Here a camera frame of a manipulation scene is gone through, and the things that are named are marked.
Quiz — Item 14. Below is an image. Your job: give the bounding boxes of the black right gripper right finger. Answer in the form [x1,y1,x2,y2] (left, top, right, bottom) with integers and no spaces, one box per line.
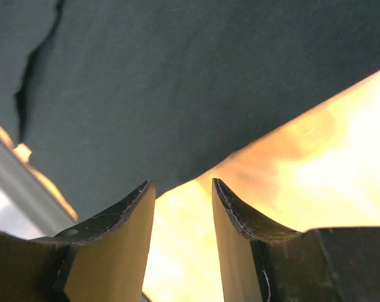
[212,179,380,301]

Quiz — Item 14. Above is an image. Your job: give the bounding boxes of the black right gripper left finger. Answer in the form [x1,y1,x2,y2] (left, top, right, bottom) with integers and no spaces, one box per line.
[0,181,155,301]

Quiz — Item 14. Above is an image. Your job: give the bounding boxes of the black t shirt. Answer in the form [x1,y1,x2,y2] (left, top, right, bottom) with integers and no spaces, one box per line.
[0,1,380,219]

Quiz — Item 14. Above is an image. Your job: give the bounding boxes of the aluminium table edge rail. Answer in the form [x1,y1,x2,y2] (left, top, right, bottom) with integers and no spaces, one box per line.
[0,127,78,240]

